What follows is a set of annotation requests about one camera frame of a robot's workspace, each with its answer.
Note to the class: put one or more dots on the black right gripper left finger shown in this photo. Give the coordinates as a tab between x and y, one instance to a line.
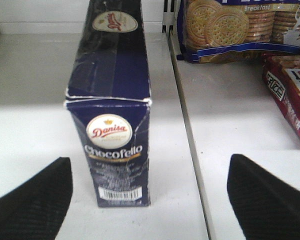
36	209

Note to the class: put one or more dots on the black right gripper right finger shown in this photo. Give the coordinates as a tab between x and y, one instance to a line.
266	207

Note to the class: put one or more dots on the dark blue cookie box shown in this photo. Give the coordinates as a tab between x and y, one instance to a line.
109	98

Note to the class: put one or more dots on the white supermarket shelving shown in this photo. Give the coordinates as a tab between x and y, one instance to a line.
201	115

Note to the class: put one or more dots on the pink red snack packet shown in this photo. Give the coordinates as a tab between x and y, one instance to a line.
281	74

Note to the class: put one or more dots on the blue breakfast biscuit bag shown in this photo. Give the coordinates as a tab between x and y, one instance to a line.
224	31

